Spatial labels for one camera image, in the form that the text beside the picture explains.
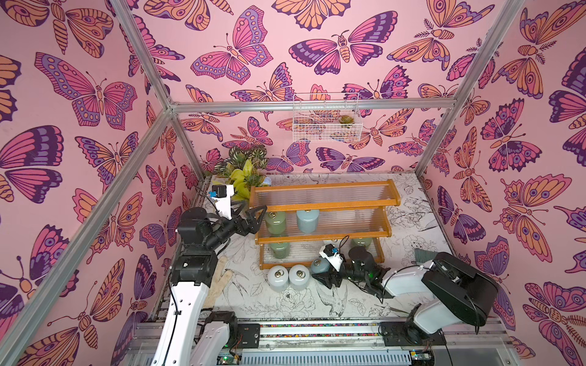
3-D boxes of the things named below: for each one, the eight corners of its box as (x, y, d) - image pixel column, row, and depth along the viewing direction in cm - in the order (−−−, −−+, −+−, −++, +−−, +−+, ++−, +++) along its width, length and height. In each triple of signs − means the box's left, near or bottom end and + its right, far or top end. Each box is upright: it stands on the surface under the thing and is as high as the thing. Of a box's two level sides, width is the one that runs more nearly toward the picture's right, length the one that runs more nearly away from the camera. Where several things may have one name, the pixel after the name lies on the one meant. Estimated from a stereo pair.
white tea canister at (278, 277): (269, 291, 85) (267, 283, 78) (271, 273, 89) (268, 265, 83) (288, 291, 85) (287, 283, 78) (289, 273, 89) (288, 265, 82)
